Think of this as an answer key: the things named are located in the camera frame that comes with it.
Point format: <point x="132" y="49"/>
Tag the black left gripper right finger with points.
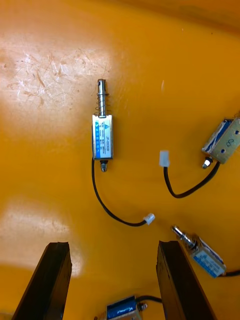
<point x="180" y="287"/>

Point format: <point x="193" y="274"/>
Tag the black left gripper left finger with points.
<point x="47" y="287"/>

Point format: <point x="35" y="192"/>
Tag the metal solenoid with blue label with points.
<point x="122" y="310"/>
<point x="225" y="142"/>
<point x="103" y="137"/>
<point x="207" y="260"/>

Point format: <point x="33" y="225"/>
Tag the yellow-orange plastic bin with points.
<point x="150" y="87"/>

